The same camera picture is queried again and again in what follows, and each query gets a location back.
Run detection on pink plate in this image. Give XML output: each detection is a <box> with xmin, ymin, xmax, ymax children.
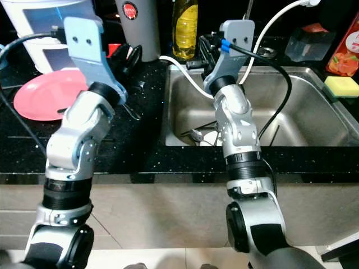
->
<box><xmin>13</xmin><ymin>70</ymin><xmax>90</xmax><ymax>122</ymax></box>

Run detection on white flexible hose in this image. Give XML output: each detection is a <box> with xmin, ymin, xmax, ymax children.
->
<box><xmin>158</xmin><ymin>0</ymin><xmax>321</xmax><ymax>99</ymax></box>

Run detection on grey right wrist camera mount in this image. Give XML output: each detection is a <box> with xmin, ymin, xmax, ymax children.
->
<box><xmin>204</xmin><ymin>20</ymin><xmax>256</xmax><ymax>93</ymax></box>

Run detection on black wire rack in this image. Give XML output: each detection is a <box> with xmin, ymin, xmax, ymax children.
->
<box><xmin>179</xmin><ymin>124</ymin><xmax>281</xmax><ymax>147</ymax></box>

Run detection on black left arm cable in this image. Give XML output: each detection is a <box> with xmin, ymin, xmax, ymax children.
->
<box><xmin>0</xmin><ymin>25</ymin><xmax>69</xmax><ymax>155</ymax></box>

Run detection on yellow sponge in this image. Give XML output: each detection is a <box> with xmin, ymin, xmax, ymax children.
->
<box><xmin>324</xmin><ymin>76</ymin><xmax>359</xmax><ymax>99</ymax></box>

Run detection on red printed package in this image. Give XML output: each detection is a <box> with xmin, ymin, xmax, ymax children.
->
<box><xmin>326</xmin><ymin>11</ymin><xmax>359</xmax><ymax>76</ymax></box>

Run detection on round metal ring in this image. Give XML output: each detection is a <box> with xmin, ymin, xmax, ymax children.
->
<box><xmin>257</xmin><ymin>48</ymin><xmax>278</xmax><ymax>59</ymax></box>

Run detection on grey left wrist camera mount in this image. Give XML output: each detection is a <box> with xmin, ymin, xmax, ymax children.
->
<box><xmin>63</xmin><ymin>17</ymin><xmax>127</xmax><ymax>104</ymax></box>

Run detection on black cable with blue tape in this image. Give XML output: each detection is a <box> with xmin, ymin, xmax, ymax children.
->
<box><xmin>213</xmin><ymin>35</ymin><xmax>293</xmax><ymax>143</ymax></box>

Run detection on white plate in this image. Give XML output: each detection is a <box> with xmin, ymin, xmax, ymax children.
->
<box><xmin>199</xmin><ymin>130</ymin><xmax>225</xmax><ymax>146</ymax></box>

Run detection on grey thermos with red logo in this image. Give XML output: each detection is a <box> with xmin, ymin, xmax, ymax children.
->
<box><xmin>115</xmin><ymin>0</ymin><xmax>162</xmax><ymax>62</ymax></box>

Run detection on chrome faucet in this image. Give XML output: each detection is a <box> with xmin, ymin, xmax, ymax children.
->
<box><xmin>244</xmin><ymin>0</ymin><xmax>256</xmax><ymax>20</ymax></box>

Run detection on small red object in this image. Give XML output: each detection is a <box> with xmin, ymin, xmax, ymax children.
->
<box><xmin>108</xmin><ymin>43</ymin><xmax>124</xmax><ymax>58</ymax></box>

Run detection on stainless steel sink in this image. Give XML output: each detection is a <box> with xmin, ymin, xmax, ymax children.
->
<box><xmin>160</xmin><ymin>66</ymin><xmax>359</xmax><ymax>147</ymax></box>

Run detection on clear plastic container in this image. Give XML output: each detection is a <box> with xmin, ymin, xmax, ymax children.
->
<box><xmin>285</xmin><ymin>25</ymin><xmax>337</xmax><ymax>62</ymax></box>

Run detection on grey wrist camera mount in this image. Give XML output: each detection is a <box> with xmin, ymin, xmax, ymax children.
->
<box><xmin>204</xmin><ymin>20</ymin><xmax>256</xmax><ymax>93</ymax></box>
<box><xmin>63</xmin><ymin>17</ymin><xmax>127</xmax><ymax>104</ymax></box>

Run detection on yellow dish soap bottle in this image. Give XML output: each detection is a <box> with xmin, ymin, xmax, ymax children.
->
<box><xmin>171</xmin><ymin>0</ymin><xmax>200</xmax><ymax>61</ymax></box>

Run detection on beige cabinet front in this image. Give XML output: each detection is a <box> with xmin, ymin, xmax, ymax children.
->
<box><xmin>0</xmin><ymin>184</ymin><xmax>359</xmax><ymax>250</ymax></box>

